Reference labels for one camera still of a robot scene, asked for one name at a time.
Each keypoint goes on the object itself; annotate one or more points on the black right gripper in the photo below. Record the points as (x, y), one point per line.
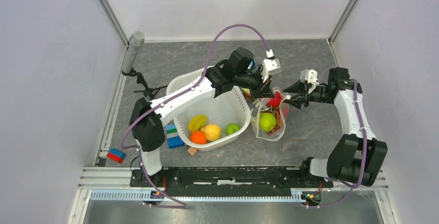
(304, 92)

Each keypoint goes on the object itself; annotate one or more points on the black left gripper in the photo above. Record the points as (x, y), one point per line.
(263, 90)

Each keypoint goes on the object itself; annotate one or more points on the red apple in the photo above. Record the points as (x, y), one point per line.
(276, 101)

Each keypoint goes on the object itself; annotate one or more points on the red orange mango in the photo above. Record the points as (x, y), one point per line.
(284, 110)

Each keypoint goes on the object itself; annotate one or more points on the red grape bunch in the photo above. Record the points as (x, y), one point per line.
(279, 123)

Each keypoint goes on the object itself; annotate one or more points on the clear dotted zip bag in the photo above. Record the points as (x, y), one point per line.
(259, 106)

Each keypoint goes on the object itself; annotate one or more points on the green apple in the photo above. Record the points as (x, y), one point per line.
(267, 121)

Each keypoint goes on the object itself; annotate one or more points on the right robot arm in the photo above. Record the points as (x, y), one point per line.
(358, 156)

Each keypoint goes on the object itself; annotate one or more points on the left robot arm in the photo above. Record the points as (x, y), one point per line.
(149, 117)

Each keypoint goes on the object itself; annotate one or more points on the orange green block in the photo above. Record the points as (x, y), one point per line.
(246, 92)

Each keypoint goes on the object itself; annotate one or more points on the white and blue block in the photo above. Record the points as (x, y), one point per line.
(251, 65)

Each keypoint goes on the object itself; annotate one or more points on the white plastic basket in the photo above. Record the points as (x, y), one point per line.
(229, 107)

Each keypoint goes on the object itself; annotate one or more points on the small green lime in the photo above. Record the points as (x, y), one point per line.
(232, 128)

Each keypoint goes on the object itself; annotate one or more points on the yellow bumpy lemon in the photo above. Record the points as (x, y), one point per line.
(212, 132)

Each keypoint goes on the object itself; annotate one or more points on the yellow starfruit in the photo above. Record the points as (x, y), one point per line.
(197, 122)

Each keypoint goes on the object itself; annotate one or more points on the orange fruit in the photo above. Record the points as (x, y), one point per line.
(198, 137)

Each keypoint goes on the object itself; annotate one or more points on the small wooden cube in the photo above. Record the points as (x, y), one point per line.
(192, 151)

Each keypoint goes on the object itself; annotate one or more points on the blue green stacked blocks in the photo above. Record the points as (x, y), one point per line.
(173, 138)

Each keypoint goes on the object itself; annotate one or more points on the black microphone tripod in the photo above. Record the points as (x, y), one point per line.
(147, 92)

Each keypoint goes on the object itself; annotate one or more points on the grey microphone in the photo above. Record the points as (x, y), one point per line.
(136, 41)

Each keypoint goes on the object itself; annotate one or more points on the red blue block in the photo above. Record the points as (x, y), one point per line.
(116, 155)

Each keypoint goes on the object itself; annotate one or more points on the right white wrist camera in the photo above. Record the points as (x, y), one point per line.
(309, 76)

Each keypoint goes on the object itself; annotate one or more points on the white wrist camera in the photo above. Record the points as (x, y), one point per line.
(270, 66)
(309, 76)

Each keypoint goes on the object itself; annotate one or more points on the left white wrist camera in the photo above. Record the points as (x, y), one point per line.
(270, 66)

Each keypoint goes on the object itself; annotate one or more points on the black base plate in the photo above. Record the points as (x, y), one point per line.
(271, 181)

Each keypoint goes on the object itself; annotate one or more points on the aluminium rail frame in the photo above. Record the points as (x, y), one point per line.
(106, 183)

